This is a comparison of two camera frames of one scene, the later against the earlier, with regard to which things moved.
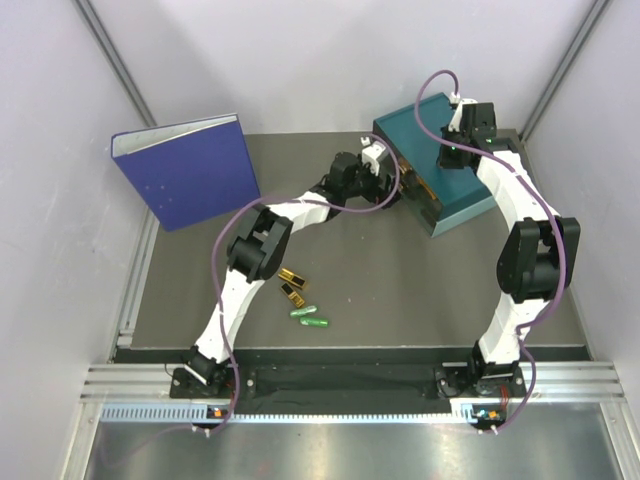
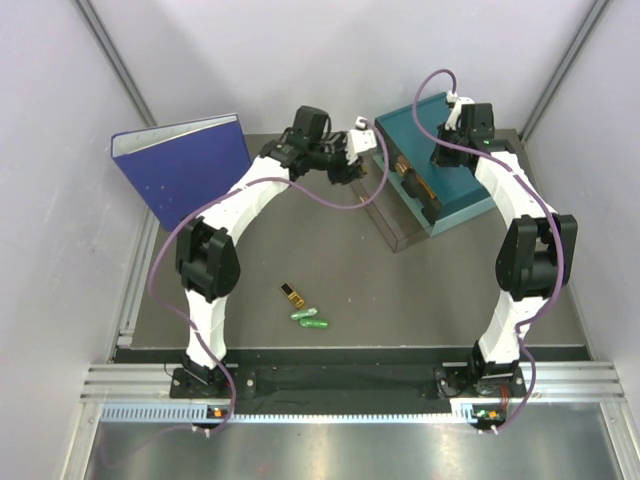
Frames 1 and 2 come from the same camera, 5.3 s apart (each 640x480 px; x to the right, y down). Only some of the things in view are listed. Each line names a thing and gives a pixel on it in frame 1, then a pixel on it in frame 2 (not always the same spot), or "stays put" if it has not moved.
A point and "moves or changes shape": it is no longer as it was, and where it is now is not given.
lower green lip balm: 315,322 stays put
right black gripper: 445,163 stays put
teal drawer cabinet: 438,197 stays put
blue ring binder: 189,171 stays put
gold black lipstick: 292,278 moves or changes shape
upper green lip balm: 304,311 stays put
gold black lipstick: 295,298 stays put
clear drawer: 426,212 → 397,223
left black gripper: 376,194 → 341,142
